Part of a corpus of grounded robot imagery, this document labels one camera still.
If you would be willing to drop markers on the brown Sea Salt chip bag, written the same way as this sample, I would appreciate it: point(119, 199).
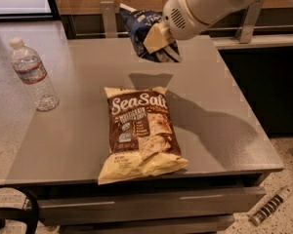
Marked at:
point(142, 140)

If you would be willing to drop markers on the metal bracket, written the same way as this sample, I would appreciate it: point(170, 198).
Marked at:
point(109, 19)
point(245, 32)

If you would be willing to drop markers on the white power strip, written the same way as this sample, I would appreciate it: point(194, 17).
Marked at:
point(272, 205)

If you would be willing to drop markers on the grey upper drawer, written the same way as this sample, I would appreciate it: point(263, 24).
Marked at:
point(149, 206)

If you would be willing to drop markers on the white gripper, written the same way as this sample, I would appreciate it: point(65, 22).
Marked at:
point(189, 14)

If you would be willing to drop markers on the right metal bracket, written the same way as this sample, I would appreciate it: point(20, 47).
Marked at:
point(245, 32)

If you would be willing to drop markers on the grey lower drawer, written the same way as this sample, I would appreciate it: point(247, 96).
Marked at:
point(184, 225)

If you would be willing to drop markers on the clear plastic water bottle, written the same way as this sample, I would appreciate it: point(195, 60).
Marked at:
point(30, 68)

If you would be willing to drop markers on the blue chip bag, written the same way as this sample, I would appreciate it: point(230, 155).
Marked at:
point(138, 24)

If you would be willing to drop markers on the grey drawer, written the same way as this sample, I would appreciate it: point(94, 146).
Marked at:
point(184, 225)
point(149, 206)

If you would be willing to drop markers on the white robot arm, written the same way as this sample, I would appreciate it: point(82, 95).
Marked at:
point(211, 11)

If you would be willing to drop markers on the black chair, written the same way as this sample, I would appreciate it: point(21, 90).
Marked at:
point(28, 217)

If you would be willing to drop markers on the left metal bracket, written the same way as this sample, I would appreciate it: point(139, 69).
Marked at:
point(109, 19)

